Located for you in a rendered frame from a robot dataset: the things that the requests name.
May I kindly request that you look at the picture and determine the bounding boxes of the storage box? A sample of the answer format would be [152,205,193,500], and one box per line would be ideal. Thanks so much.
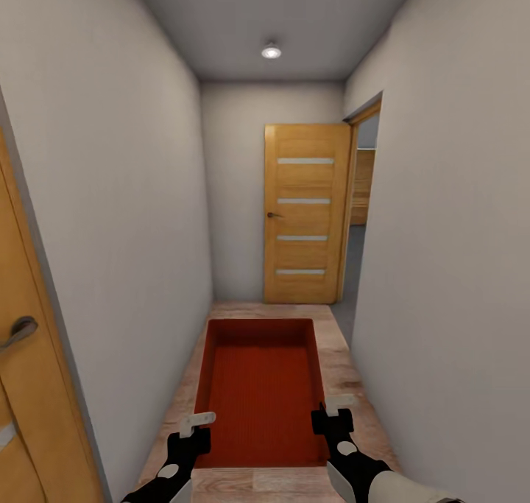
[194,318,331,468]

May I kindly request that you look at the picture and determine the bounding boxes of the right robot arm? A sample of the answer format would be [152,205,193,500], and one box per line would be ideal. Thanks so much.
[311,393,463,503]

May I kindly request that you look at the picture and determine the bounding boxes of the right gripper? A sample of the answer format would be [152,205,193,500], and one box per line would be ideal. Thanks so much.
[311,403,354,437]

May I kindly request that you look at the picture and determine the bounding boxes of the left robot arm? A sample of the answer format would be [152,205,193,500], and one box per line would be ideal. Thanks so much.
[122,412,216,503]

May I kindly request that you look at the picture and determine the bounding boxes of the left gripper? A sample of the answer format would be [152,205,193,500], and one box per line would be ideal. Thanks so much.
[167,427,211,463]

